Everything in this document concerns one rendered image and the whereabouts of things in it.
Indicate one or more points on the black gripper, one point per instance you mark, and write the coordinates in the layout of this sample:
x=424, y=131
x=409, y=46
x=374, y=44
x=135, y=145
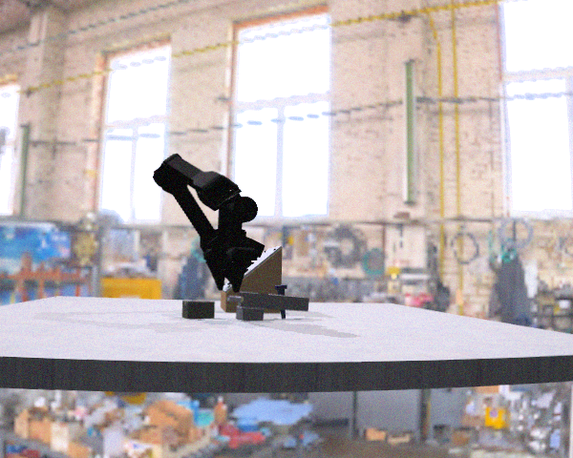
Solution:
x=229, y=248

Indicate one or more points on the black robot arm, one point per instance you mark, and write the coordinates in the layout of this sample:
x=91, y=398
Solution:
x=213, y=189

